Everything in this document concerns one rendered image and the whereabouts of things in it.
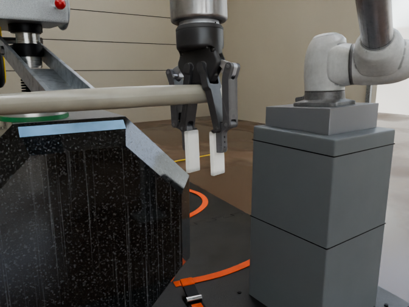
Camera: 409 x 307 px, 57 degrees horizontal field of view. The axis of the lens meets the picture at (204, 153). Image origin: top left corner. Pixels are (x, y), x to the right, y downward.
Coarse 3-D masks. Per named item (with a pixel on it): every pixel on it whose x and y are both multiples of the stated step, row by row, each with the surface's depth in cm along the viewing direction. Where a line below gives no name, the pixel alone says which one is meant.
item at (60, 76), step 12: (0, 36) 130; (0, 48) 123; (12, 60) 115; (48, 60) 123; (60, 60) 114; (24, 72) 104; (36, 72) 114; (48, 72) 116; (60, 72) 114; (72, 72) 105; (36, 84) 95; (48, 84) 106; (60, 84) 108; (72, 84) 106; (84, 84) 99
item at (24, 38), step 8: (16, 32) 119; (24, 32) 119; (16, 40) 120; (24, 40) 119; (32, 40) 121; (16, 48) 119; (24, 48) 119; (32, 48) 120; (40, 48) 122; (24, 56) 119; (32, 56) 120; (40, 56) 123; (32, 64) 121; (40, 64) 123
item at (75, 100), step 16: (0, 96) 53; (16, 96) 52; (32, 96) 51; (48, 96) 51; (64, 96) 50; (80, 96) 51; (96, 96) 51; (112, 96) 51; (128, 96) 52; (144, 96) 53; (160, 96) 54; (176, 96) 55; (192, 96) 57; (0, 112) 53; (16, 112) 52; (32, 112) 52; (48, 112) 52
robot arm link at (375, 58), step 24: (360, 0) 111; (384, 0) 110; (360, 24) 121; (384, 24) 118; (360, 48) 131; (384, 48) 126; (408, 48) 129; (360, 72) 136; (384, 72) 132; (408, 72) 131
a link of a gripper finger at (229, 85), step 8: (232, 64) 56; (224, 72) 56; (224, 80) 56; (232, 80) 57; (224, 88) 57; (232, 88) 57; (224, 96) 57; (232, 96) 57; (224, 104) 57; (232, 104) 57; (224, 112) 57; (232, 112) 58; (224, 120) 57
